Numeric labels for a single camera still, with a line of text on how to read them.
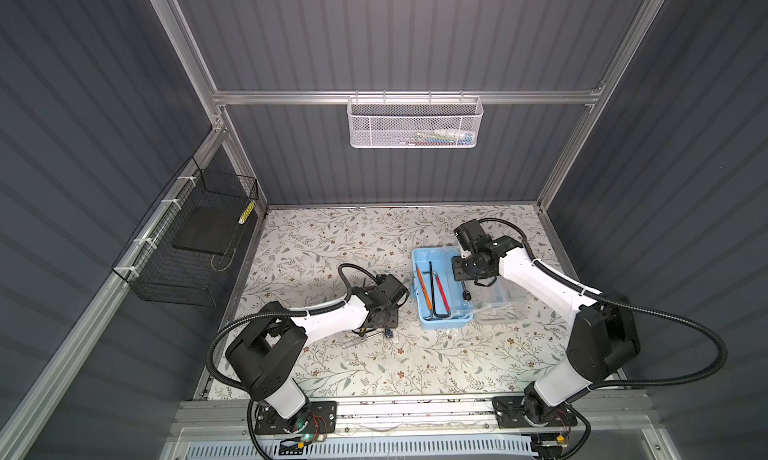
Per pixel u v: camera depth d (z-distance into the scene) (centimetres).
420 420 74
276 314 48
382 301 68
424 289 96
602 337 44
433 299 94
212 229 77
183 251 72
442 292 95
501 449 70
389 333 86
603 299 46
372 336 87
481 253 63
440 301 94
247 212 82
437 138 92
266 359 44
